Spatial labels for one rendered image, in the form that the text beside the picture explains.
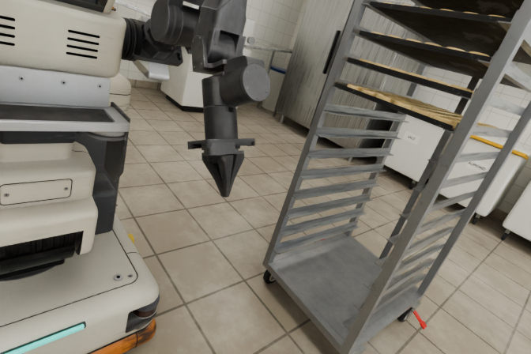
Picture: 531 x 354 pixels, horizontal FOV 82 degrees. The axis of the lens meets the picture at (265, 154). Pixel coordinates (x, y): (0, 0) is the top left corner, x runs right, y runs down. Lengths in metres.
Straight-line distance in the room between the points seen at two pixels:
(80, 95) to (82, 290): 0.56
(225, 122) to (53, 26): 0.34
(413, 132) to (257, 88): 3.15
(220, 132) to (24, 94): 0.35
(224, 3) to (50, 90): 0.35
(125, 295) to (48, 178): 0.42
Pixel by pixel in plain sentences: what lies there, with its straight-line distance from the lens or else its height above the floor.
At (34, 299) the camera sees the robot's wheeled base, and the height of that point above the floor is 0.28.
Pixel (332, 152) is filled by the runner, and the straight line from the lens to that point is 1.28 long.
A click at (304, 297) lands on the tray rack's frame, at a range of 1.35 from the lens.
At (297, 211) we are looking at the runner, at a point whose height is 0.42.
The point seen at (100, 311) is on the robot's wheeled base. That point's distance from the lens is 1.01.
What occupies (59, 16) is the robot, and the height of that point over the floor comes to 0.97.
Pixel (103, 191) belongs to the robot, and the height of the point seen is 0.53.
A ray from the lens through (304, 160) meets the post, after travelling 1.18.
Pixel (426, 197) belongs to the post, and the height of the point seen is 0.76.
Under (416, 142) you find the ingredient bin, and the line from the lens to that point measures 3.54.
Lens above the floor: 1.03
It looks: 20 degrees down
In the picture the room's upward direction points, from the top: 17 degrees clockwise
